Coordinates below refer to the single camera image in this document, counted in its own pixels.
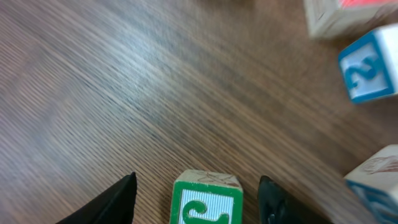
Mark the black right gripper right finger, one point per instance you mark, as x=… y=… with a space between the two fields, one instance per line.
x=278 y=206

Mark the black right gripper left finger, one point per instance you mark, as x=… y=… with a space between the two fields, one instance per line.
x=113 y=206

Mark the green letter J block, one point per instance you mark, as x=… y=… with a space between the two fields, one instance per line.
x=201 y=197

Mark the red letter I block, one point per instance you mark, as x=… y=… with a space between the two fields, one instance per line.
x=327 y=19

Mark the blue number 2 block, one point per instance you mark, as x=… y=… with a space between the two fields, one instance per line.
x=369 y=65

